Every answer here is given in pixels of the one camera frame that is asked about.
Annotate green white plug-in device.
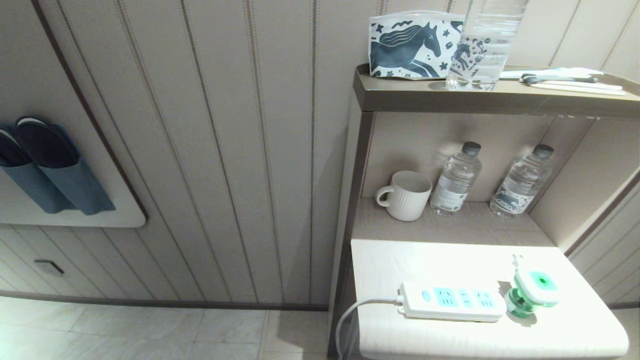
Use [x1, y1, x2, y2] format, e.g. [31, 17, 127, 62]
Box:
[504, 254, 561, 318]

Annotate white ribbed ceramic mug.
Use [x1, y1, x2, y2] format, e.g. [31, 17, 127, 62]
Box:
[375, 170, 433, 222]

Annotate small bottle plain white label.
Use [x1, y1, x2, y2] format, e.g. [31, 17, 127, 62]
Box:
[430, 141, 483, 217]

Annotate horse print white pouch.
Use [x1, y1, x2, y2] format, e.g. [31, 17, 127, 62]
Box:
[368, 11, 466, 80]

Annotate beige brown shelf unit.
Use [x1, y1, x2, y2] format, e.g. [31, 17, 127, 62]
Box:
[327, 64, 640, 360]

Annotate small bottle horse print label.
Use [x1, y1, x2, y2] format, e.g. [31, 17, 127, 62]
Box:
[490, 144, 555, 219]

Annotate large clear water bottle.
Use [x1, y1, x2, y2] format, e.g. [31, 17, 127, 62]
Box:
[446, 0, 530, 92]

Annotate blue slippers in holder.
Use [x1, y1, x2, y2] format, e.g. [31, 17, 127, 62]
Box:
[0, 122, 116, 216]

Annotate white wrapped toiletry packet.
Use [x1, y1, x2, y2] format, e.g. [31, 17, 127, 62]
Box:
[500, 67, 604, 80]

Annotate long white wrapped stick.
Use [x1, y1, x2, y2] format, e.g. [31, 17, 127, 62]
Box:
[529, 82, 626, 96]

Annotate dark grey slipper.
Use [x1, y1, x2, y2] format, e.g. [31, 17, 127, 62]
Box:
[15, 116, 80, 169]
[0, 125, 33, 168]

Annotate white power strip cable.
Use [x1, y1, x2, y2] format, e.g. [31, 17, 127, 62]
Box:
[335, 296, 405, 360]

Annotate dark grey handled razor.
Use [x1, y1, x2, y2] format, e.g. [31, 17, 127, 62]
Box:
[520, 73, 599, 85]

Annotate grey wall socket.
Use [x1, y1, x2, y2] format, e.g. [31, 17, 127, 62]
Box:
[34, 259, 65, 277]

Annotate white rounded wall board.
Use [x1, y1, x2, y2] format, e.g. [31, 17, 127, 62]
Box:
[0, 0, 147, 229]

